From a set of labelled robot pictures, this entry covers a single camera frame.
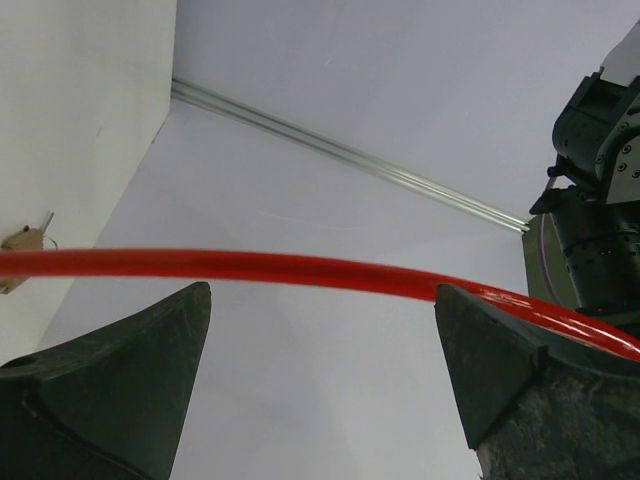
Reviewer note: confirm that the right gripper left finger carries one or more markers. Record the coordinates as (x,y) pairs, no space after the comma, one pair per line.
(110,404)

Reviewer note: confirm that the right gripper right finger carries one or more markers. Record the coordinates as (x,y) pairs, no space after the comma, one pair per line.
(535,405)

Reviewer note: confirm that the red cable lock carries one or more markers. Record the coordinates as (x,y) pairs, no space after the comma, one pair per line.
(310,271)

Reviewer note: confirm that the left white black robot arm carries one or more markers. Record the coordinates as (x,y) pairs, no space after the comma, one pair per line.
(582,251)

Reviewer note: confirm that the large brass long-shackle padlock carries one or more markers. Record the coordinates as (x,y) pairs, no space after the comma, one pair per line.
(27,239)

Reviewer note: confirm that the left aluminium frame post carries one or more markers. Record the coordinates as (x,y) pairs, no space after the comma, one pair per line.
(212,102)

